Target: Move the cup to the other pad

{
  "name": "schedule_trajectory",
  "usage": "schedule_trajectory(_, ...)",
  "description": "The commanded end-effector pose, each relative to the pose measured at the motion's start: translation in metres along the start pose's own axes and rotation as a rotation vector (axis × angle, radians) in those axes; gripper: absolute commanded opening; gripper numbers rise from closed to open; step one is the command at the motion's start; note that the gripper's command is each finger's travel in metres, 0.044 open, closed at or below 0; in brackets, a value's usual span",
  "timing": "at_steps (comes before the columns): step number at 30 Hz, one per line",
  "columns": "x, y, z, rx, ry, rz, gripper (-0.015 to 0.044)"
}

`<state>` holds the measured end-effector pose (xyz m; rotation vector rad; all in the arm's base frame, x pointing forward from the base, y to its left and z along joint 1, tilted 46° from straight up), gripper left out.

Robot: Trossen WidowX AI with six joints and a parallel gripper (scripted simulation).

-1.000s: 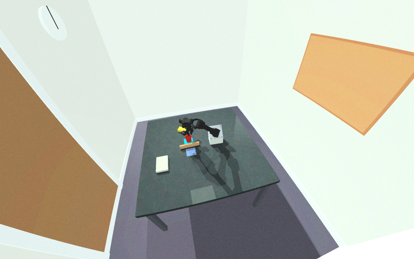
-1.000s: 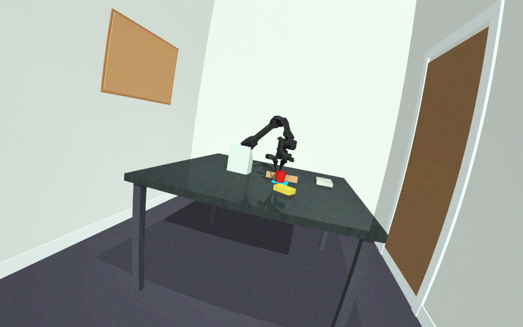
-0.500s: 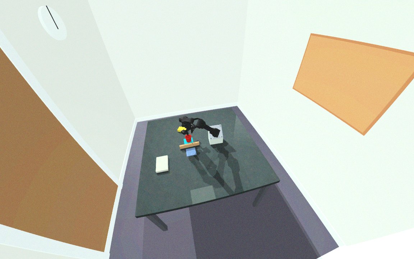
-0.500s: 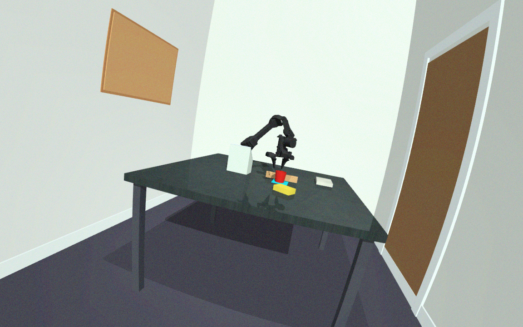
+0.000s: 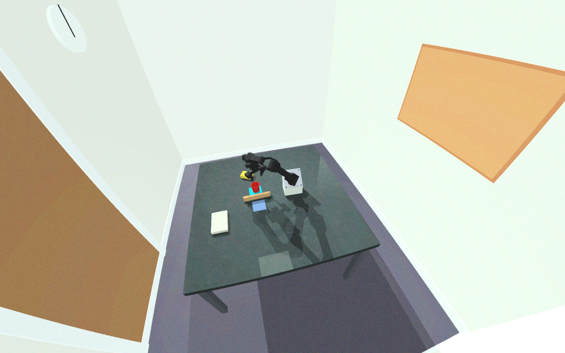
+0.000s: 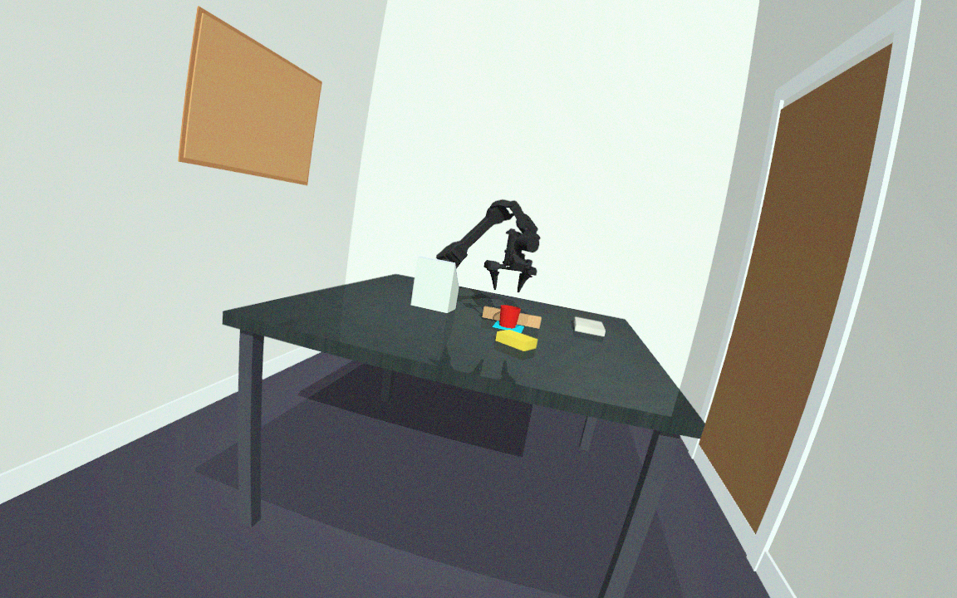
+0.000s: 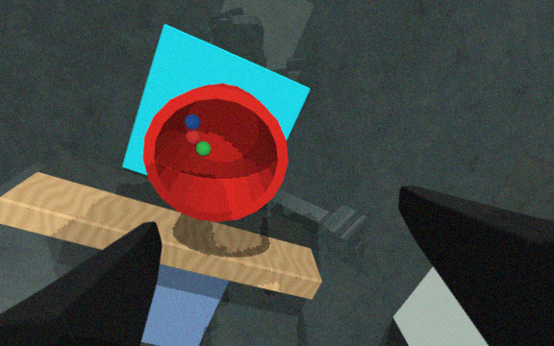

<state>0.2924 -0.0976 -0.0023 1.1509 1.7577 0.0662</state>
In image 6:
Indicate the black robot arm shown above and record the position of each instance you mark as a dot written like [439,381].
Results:
[497,213]

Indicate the yellow rectangular block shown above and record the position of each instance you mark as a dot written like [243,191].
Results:
[516,340]

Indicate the light wooden plank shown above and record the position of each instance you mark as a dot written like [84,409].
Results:
[523,319]

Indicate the red cup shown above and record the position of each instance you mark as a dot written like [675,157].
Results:
[509,316]

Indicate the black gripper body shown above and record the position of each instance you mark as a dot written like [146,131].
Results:
[494,266]

